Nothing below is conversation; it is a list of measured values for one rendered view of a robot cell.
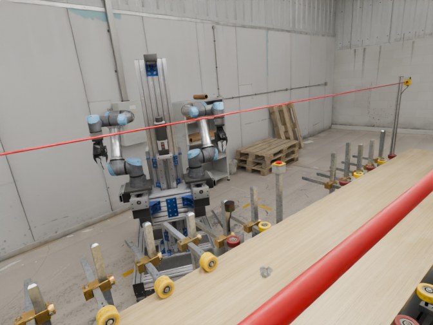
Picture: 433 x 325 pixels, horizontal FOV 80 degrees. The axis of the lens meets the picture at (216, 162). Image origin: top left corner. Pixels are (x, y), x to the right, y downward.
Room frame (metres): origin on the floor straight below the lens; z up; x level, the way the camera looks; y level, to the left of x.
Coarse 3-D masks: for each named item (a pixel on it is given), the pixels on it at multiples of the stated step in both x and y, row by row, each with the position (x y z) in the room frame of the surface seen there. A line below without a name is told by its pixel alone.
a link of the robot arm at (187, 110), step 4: (188, 104) 2.28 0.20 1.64; (184, 108) 2.19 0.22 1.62; (188, 108) 2.07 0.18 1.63; (192, 108) 1.90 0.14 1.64; (196, 108) 1.91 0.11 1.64; (200, 108) 1.92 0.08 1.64; (204, 108) 1.92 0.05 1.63; (184, 112) 2.18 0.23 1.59; (188, 112) 2.05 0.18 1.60; (192, 112) 1.89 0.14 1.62; (196, 112) 1.90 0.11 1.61; (200, 112) 1.91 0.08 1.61; (204, 112) 1.92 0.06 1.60; (188, 116) 2.23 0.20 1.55; (192, 116) 1.90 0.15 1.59; (196, 116) 1.91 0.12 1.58; (200, 116) 1.94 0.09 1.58
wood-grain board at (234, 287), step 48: (336, 192) 1.87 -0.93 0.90; (384, 192) 1.80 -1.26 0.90; (432, 192) 1.73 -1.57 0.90; (288, 240) 1.30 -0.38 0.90; (336, 240) 1.26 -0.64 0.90; (384, 240) 1.22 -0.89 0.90; (432, 240) 1.19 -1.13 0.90; (192, 288) 0.99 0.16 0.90; (240, 288) 0.96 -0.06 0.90; (336, 288) 0.91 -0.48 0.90; (384, 288) 0.89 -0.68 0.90
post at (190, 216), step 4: (188, 212) 1.31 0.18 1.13; (188, 216) 1.29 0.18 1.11; (192, 216) 1.30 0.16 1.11; (188, 220) 1.29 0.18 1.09; (192, 220) 1.30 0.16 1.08; (188, 224) 1.30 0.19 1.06; (192, 224) 1.29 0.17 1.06; (188, 228) 1.31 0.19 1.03; (192, 228) 1.29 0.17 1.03; (188, 232) 1.31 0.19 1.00; (192, 232) 1.29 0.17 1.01; (196, 232) 1.31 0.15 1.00; (192, 236) 1.29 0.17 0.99; (196, 236) 1.30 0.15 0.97; (192, 252) 1.30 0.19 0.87; (192, 256) 1.30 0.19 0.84; (196, 256) 1.29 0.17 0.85; (192, 260) 1.31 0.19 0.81; (196, 260) 1.29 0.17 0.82; (196, 264) 1.29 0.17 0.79; (196, 268) 1.29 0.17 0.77
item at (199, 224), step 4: (196, 224) 1.66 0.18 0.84; (200, 224) 1.62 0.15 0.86; (204, 224) 1.62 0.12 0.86; (200, 228) 1.61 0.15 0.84; (204, 228) 1.57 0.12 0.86; (208, 228) 1.56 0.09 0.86; (208, 232) 1.53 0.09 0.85; (212, 232) 1.51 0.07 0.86; (212, 236) 1.50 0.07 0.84; (216, 236) 1.46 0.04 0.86; (224, 244) 1.39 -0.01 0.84; (232, 248) 1.33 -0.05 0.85
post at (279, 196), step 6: (276, 174) 1.75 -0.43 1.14; (276, 180) 1.75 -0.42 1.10; (276, 186) 1.75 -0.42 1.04; (276, 192) 1.75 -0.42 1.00; (276, 198) 1.75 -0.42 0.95; (282, 198) 1.75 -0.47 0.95; (276, 204) 1.75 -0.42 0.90; (282, 204) 1.75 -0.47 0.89; (276, 210) 1.75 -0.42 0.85; (282, 210) 1.75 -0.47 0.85; (276, 216) 1.75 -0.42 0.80; (282, 216) 1.75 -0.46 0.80; (276, 222) 1.76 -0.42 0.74
